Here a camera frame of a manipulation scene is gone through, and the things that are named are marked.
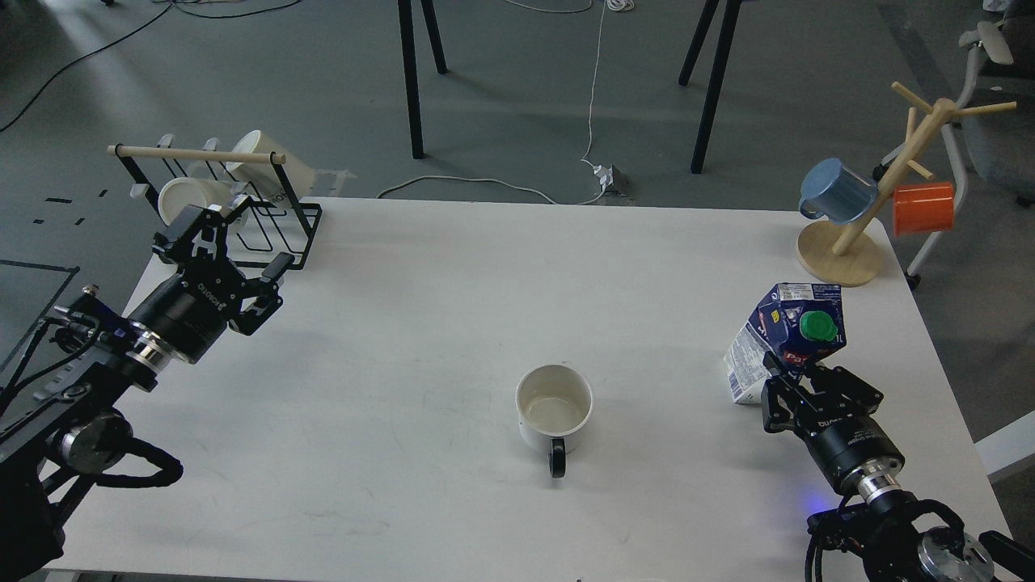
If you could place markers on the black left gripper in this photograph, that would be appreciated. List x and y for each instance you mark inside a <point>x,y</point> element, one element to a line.
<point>208,293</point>

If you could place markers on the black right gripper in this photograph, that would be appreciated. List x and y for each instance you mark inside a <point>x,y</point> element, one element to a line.
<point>852,451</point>

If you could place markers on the blue white milk carton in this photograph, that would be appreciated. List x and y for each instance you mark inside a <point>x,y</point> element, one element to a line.
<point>800,323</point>

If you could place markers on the white mug black handle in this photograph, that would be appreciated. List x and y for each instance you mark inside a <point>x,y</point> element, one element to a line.
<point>554,405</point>

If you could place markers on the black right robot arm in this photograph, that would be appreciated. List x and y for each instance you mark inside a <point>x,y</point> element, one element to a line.
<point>897,536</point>

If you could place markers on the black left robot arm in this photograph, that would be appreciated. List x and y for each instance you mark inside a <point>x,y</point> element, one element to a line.
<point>75,439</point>

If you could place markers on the white mug front rack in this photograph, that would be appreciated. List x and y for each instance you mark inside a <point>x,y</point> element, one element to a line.
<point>179,193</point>

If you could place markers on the white mug rack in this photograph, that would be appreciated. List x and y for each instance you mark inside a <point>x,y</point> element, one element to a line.
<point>179,193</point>
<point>264,176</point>

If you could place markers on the white mug rear rack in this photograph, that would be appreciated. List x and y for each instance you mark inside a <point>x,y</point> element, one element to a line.
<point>264,176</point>

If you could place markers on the wooden mug tree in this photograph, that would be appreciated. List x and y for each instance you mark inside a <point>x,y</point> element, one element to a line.
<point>845,255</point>

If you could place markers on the blue mug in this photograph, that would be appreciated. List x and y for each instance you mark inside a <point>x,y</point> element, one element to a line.
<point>832,190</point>

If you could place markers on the orange mug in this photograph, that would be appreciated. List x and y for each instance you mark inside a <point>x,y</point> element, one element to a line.
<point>923,208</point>

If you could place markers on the white power strip plug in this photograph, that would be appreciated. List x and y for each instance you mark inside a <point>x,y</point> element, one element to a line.
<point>612,181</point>

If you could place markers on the black table legs right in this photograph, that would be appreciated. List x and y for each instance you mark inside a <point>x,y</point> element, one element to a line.
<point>724,44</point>

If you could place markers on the black table legs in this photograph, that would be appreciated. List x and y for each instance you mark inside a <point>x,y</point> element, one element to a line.
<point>724,44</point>
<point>408,52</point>

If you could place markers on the grey office chair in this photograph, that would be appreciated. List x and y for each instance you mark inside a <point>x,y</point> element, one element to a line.
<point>1000,144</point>

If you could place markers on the black table legs left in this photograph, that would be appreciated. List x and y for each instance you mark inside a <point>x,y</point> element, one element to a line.
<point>408,52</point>

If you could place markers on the black wire mug rack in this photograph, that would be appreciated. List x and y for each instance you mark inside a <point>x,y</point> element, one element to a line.
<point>259,230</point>

